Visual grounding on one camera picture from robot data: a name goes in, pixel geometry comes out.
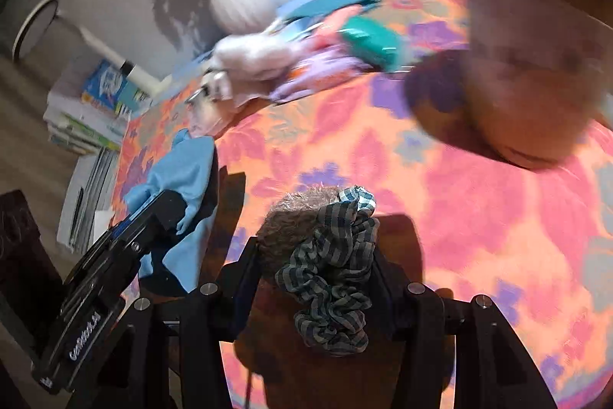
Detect white plush toy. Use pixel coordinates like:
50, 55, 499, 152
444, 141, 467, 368
206, 30, 310, 109

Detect dark wooden furniture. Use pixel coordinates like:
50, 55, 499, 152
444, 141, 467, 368
0, 190, 65, 345

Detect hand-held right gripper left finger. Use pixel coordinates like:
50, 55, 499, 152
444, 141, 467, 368
67, 237, 262, 409

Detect green black striped scrunchie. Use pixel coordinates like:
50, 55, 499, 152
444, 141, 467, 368
275, 185, 380, 357

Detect blue cloth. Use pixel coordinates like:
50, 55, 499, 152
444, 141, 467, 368
123, 128, 217, 295

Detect teal pouch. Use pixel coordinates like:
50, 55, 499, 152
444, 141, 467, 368
339, 16, 409, 73

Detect white round stool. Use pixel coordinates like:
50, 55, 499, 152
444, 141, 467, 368
12, 0, 62, 61

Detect white round vase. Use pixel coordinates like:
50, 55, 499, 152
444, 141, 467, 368
208, 0, 277, 35

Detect teal cloth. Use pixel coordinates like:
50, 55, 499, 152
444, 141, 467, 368
286, 0, 381, 21

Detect orange pink floral blanket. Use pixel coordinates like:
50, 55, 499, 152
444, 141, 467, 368
112, 0, 613, 409

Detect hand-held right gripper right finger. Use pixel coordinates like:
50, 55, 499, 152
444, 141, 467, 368
369, 241, 559, 409

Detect stack of white boards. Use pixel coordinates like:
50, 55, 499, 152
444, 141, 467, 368
56, 149, 121, 253

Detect brown fuzzy scrunchie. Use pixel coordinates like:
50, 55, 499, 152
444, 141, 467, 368
256, 186, 346, 278

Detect tan woven basket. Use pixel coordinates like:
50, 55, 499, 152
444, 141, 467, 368
406, 0, 613, 171

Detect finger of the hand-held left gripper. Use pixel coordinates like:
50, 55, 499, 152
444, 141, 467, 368
112, 189, 188, 257

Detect purple cloth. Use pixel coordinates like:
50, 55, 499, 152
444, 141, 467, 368
272, 47, 367, 104

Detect stack of books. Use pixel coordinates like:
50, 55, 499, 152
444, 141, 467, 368
43, 58, 155, 157

